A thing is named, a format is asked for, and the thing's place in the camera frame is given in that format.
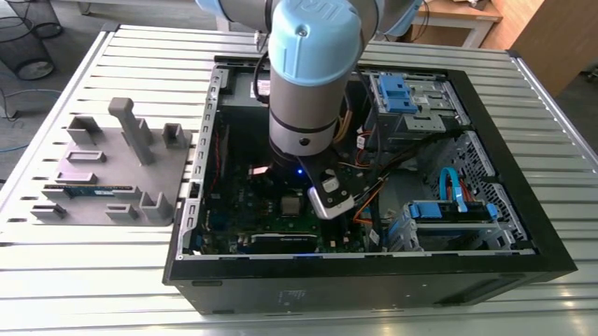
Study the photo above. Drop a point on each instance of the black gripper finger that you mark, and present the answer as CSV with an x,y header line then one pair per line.
x,y
259,170

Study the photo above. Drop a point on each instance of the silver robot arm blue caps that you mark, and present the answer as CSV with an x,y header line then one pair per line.
x,y
308,105

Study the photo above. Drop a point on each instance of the CPU socket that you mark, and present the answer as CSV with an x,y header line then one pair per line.
x,y
291,216

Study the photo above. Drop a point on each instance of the green motherboard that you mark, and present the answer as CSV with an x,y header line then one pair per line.
x,y
243,210

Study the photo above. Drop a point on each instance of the black RAM slot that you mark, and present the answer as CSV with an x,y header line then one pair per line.
x,y
331,231
344,227

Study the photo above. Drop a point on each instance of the black graphics card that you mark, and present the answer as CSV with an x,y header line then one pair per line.
x,y
280,244

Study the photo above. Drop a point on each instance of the grey power supply unit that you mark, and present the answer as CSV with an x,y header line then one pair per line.
x,y
240,91

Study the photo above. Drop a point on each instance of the white power supply label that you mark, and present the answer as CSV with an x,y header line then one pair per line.
x,y
263,87

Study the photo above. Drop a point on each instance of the grey parts rack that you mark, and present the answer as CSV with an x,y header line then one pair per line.
x,y
121,175

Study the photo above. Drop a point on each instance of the blue plastic disk carrier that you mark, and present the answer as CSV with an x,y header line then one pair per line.
x,y
403,105
394,84

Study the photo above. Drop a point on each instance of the grey metal drive cage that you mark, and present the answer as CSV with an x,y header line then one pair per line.
x,y
420,126

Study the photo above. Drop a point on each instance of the hard disk in blue carrier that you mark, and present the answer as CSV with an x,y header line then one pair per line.
x,y
424,210

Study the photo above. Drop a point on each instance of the black PC case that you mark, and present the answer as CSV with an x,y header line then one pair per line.
x,y
327,287

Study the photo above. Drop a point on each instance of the RAM stick blue label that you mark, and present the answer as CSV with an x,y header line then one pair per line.
x,y
88,192

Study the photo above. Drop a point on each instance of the grey metal disk bay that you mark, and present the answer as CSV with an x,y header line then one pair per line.
x,y
458,227

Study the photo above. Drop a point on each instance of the wooden desk white legs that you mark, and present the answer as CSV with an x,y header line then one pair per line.
x,y
467,14

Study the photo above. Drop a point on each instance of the black mesh wastebasket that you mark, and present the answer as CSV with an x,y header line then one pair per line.
x,y
23,49
48,31

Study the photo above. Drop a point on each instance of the wooden cabinet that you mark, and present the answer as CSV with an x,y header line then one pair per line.
x,y
555,42

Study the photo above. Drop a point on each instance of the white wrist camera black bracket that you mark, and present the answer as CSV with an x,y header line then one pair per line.
x,y
334,206

